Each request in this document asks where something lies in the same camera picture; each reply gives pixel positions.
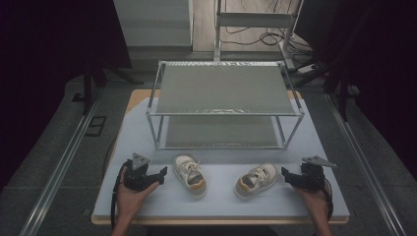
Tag grey metal two-tier shoe rack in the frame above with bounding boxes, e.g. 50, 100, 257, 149
146, 59, 306, 151

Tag person's right hand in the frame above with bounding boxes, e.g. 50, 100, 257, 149
292, 181, 331, 225

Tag black stand legs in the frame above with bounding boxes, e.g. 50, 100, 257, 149
292, 58, 362, 123
71, 62, 146, 116

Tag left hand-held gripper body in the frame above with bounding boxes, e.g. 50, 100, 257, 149
123, 152, 155, 193

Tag white power strip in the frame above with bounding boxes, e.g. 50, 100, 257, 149
295, 63, 319, 75

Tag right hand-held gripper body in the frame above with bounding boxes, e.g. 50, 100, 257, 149
296, 155, 337, 194

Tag white metal stand frame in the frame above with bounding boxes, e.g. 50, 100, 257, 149
212, 0, 305, 72

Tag pale blue table mat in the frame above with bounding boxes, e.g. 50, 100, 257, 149
92, 96, 350, 220

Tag black floor socket frame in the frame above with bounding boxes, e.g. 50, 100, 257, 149
84, 115, 108, 138

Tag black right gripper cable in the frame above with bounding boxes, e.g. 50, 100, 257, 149
323, 178, 335, 221

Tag white cabinet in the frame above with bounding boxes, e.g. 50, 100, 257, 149
112, 0, 195, 62

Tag small white and tan shoe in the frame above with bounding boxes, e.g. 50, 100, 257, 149
172, 153, 209, 199
234, 162, 279, 201

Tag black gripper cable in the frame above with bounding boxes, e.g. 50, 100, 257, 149
323, 178, 335, 221
110, 159, 132, 230

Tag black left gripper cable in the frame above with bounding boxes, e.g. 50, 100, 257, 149
110, 159, 132, 230

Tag black floor cables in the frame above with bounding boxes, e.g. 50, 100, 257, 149
218, 0, 314, 57

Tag dark curtain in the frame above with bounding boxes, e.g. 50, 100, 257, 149
294, 0, 417, 182
0, 0, 133, 195

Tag person's left hand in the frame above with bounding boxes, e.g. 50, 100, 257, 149
115, 167, 160, 224

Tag metal floor rail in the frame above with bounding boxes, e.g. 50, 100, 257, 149
18, 88, 103, 236
324, 92, 408, 236

